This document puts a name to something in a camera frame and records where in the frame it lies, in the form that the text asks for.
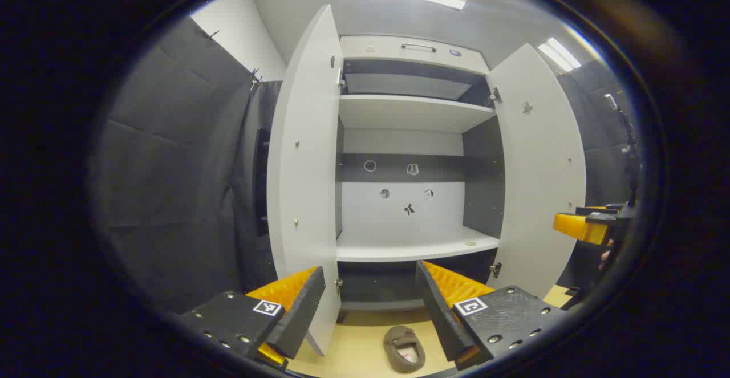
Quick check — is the black door handle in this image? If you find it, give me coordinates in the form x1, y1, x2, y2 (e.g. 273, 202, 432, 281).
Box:
254, 127, 272, 236

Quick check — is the brown fluffy shoe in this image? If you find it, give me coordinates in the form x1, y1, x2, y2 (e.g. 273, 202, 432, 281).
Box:
383, 325, 426, 373

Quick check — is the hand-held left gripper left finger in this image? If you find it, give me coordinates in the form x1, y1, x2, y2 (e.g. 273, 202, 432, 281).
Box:
180, 266, 326, 370

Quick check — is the white cabinet drawer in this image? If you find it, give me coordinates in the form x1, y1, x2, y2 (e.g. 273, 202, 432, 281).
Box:
340, 35, 490, 75

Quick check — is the white grey shoe cabinet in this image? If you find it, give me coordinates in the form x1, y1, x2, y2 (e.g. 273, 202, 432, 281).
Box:
335, 35, 506, 313

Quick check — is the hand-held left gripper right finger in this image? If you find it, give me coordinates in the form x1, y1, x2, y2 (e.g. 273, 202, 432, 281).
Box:
415, 260, 566, 371

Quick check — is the black backdrop cloth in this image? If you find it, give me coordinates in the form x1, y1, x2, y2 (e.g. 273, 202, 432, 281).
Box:
94, 16, 256, 316
233, 80, 284, 294
556, 62, 640, 290

